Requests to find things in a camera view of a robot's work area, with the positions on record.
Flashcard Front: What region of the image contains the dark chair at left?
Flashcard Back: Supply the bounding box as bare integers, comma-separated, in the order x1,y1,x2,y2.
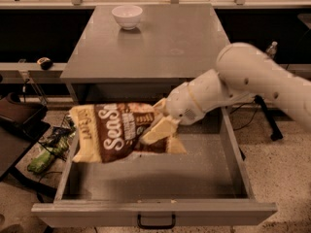
0,92,56,198

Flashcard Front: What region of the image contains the clear plastic water bottle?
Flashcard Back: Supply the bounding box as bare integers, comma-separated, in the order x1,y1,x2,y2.
265,41,278,59

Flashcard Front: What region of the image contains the black tripod stand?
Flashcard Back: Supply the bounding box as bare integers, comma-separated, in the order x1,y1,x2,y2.
255,95,283,142

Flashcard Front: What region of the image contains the green snack bag on floor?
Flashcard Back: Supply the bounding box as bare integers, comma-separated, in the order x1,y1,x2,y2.
27,137,69,175

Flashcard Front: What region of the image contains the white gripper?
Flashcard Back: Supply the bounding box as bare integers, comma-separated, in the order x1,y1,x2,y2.
140,83,205,145

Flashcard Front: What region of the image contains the grey cabinet counter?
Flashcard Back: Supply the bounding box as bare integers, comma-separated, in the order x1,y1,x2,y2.
61,4,229,104

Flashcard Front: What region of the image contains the brown sea salt chip bag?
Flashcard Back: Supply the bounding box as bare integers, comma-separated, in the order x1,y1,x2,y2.
69,102,186,163

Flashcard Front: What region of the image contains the open grey top drawer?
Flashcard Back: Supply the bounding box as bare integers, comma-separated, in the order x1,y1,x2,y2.
32,108,277,228

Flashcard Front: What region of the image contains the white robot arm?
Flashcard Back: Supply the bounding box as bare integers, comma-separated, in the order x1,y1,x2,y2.
140,43,311,145

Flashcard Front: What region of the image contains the black drawer handle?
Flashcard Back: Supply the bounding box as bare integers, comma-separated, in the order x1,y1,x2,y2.
137,214,176,230

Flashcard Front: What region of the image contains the white ceramic bowl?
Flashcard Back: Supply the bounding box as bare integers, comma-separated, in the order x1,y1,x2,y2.
112,5,143,30

